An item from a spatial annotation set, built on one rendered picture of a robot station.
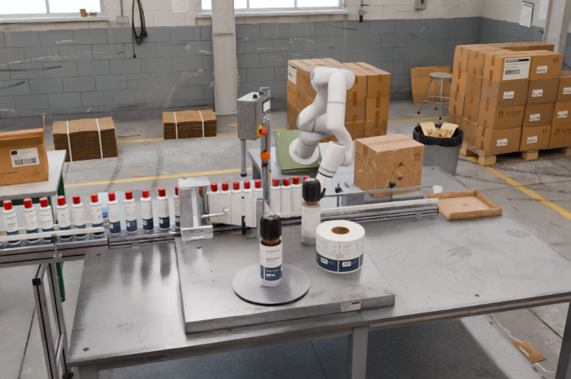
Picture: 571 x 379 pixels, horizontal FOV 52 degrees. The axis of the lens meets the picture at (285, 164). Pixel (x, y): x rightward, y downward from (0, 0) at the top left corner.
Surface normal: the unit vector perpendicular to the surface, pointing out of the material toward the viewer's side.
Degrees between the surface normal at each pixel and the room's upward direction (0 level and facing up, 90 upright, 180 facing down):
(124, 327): 0
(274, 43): 90
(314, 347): 0
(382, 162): 90
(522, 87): 90
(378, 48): 90
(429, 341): 0
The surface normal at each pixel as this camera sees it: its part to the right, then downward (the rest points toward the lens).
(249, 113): -0.37, 0.32
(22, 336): 0.00, -0.94
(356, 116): 0.30, 0.36
